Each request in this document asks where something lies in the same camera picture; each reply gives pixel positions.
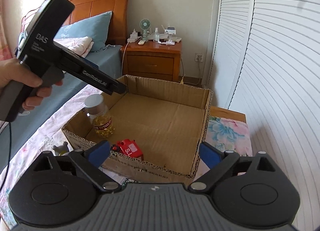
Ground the white louvered closet door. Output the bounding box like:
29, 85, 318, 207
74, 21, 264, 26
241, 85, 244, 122
208, 0, 319, 230

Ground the grey elephant toy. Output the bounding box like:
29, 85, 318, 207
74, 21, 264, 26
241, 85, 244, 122
52, 141, 69, 156

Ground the wooden bed headboard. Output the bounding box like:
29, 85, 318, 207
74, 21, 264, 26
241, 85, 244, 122
21, 0, 132, 46

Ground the white power strip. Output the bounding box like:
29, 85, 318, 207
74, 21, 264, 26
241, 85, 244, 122
127, 29, 141, 43

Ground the wall power outlet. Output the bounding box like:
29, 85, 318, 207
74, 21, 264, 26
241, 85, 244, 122
195, 53, 203, 62

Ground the floral pink table cloth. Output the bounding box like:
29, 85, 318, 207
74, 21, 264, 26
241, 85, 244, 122
1, 86, 253, 230

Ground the pink floral quilt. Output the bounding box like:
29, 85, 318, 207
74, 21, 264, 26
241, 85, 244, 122
54, 36, 94, 58

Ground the brown cardboard box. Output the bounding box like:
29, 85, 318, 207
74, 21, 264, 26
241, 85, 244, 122
61, 74, 214, 180

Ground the blue pillow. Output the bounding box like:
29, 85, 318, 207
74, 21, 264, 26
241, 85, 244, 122
54, 11, 113, 52

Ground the blue bed sheet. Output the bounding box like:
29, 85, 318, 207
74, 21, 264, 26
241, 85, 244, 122
1, 45, 121, 171

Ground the person's left hand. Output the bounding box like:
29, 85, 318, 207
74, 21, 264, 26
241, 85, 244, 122
0, 59, 52, 111

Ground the phone stand with device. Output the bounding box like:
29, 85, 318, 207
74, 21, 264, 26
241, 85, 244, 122
159, 24, 182, 45

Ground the capsule jar with silver lid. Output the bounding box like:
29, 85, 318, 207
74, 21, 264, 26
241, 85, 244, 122
84, 94, 114, 139

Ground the wooden nightstand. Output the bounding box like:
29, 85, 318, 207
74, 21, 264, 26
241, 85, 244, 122
121, 40, 182, 82

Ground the small green desk fan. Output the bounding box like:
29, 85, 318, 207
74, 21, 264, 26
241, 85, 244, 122
139, 19, 151, 41

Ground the clear spray bottle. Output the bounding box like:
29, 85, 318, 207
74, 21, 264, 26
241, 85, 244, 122
153, 27, 160, 42

